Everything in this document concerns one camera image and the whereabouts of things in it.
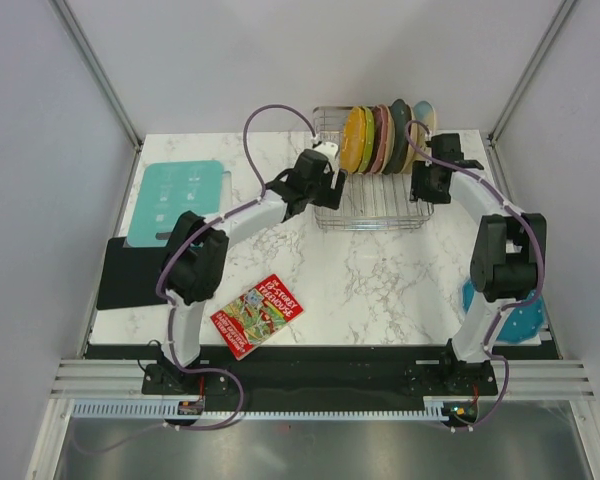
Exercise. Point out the pink polka dot plate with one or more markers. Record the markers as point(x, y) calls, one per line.
point(381, 139)

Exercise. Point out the green polka dot plate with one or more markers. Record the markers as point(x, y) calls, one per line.
point(369, 139)

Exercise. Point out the white slotted cable duct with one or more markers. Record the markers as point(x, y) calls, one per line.
point(175, 409)

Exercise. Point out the black mat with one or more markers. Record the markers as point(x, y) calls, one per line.
point(129, 276)

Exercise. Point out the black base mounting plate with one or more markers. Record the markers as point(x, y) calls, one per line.
point(323, 378)

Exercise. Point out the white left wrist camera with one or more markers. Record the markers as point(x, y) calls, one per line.
point(328, 149)

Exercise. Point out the orange polka dot plate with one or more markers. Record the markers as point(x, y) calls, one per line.
point(353, 140)

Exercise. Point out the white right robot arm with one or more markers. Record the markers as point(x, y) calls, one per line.
point(507, 266)

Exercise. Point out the wire dish rack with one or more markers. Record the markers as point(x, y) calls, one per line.
point(375, 202)

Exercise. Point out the dark teal plate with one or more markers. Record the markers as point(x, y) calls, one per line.
point(401, 114)

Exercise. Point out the teal cutting board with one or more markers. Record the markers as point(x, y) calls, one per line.
point(170, 189)

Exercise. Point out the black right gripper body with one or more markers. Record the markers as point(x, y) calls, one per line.
point(432, 193)

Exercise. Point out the red children's book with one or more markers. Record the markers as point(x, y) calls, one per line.
point(252, 318)

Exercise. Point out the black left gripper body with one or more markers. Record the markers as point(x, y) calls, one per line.
point(320, 194)

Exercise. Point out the blue polka dot plate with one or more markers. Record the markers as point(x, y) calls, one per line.
point(523, 324)

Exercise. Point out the cream and blue plate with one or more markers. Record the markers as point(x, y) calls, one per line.
point(424, 112)

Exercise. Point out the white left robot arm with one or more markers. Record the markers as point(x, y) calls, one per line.
point(197, 248)

